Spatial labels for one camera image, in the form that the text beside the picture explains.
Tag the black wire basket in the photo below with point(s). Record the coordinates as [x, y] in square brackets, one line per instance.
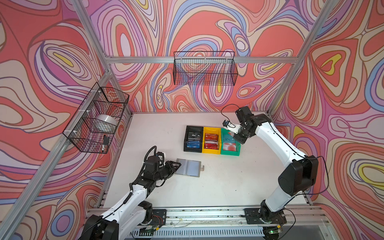
[205, 68]
[81, 131]

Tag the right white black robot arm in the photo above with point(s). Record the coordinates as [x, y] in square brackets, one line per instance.
[300, 170]

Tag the yellow plastic bin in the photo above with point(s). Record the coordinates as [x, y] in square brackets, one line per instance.
[212, 141]

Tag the left black wire basket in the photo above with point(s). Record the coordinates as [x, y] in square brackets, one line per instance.
[81, 131]

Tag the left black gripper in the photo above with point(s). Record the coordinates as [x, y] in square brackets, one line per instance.
[170, 169]

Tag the green plastic bin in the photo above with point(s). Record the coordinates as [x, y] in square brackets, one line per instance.
[228, 137]

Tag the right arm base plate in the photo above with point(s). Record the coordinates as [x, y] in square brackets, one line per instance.
[259, 216]

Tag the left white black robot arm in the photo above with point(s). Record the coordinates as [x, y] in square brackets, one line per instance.
[131, 210]

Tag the pink white circle card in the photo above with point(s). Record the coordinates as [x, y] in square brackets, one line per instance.
[231, 147]

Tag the black plastic bin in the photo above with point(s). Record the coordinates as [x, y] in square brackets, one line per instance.
[193, 140]

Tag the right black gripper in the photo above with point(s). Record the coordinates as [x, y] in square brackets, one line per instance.
[242, 140]

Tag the aluminium front rail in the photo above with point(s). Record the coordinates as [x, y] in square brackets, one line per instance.
[232, 216]

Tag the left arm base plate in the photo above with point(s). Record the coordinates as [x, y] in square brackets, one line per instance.
[157, 218]

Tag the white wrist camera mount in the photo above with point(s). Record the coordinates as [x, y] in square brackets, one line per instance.
[161, 155]
[231, 126]

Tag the silver tape roll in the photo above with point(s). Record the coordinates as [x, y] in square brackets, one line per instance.
[105, 124]

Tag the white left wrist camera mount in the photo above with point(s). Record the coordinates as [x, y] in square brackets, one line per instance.
[161, 155]

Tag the back black wire basket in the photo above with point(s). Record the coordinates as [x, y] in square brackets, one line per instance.
[205, 68]

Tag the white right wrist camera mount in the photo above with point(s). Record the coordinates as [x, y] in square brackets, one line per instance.
[231, 126]

